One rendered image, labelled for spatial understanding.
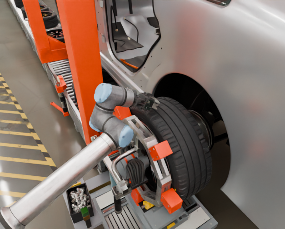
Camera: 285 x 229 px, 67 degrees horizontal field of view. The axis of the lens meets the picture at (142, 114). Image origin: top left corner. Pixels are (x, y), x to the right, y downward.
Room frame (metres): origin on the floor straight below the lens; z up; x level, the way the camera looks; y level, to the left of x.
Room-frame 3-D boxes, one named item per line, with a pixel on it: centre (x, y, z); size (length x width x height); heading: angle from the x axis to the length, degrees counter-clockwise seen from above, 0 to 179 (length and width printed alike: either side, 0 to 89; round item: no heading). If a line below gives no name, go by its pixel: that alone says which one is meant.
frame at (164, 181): (0.86, 0.01, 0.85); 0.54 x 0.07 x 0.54; 32
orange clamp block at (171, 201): (0.60, -0.16, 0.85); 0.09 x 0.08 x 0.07; 32
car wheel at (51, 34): (4.10, 1.66, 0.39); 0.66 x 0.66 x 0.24
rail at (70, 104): (2.34, 1.01, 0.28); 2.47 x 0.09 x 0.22; 32
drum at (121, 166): (0.82, 0.07, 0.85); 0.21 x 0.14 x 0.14; 122
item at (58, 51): (3.07, 1.12, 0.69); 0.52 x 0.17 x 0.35; 122
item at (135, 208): (0.97, -0.12, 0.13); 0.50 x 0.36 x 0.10; 32
